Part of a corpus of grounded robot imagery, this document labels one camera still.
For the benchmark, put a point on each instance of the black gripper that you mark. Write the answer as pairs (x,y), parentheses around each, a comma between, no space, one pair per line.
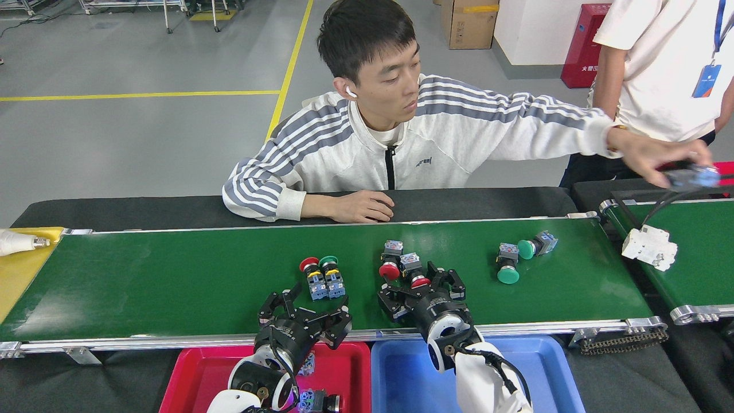
(438,307)
(287,338)

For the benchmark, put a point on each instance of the red push button blue block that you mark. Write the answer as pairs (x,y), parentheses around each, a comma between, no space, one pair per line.
(312,278)

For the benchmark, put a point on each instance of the black push button switch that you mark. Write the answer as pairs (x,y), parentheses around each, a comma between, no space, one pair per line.
(318,401)

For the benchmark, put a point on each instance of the green mushroom push button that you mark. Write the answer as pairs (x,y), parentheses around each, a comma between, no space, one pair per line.
(508,267)
(536,245)

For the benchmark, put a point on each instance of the white circuit breaker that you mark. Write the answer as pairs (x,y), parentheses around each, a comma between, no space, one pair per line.
(649,248)

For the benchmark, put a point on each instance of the seated person's left forearm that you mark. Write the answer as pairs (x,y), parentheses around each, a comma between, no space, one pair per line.
(562,123)

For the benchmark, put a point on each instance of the standing person's right forearm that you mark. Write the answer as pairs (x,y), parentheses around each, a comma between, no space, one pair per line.
(605,86)

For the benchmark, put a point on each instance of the standing person's left forearm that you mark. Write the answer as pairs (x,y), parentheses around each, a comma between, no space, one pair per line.
(725,109)

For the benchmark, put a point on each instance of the seated person's right forearm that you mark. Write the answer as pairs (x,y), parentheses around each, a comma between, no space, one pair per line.
(264,198)

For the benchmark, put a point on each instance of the blue plastic tray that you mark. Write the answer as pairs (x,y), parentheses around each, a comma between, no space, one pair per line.
(401,378)

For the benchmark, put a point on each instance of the red plastic tray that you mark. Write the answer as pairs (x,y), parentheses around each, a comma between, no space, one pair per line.
(195,378)

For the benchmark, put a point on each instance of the green conveyor belt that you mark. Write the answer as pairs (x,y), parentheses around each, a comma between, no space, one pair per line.
(172,281)
(699,258)

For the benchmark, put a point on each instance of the yellow plastic tray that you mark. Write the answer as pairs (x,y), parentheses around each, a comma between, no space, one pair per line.
(20,269)

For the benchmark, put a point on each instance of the seated person's right hand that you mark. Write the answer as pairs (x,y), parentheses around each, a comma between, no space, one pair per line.
(358,206)

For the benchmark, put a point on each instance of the seated person's left hand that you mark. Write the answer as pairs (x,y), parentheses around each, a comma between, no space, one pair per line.
(654,155)

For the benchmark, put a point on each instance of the seated person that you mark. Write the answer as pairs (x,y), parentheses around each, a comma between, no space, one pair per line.
(344,155)

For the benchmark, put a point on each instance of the white earbud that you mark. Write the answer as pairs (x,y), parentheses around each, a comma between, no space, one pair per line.
(351,92)

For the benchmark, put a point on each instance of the cardboard box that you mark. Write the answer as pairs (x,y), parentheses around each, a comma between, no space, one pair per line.
(470,26)

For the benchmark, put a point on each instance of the red fire extinguisher cabinet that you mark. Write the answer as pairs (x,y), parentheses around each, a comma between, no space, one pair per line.
(585,46)

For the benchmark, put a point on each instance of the white light bulb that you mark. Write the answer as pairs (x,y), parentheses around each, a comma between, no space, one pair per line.
(17,241)

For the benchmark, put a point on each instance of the standing person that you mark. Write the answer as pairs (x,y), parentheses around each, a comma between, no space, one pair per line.
(659,74)

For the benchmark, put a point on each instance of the blue ID badge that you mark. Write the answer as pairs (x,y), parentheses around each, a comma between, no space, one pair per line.
(706,81)

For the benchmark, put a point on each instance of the black bracket frame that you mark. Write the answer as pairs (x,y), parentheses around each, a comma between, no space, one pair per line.
(625,206)

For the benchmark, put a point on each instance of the metal frame rack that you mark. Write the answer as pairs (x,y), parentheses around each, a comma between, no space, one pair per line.
(215,17)
(132,6)

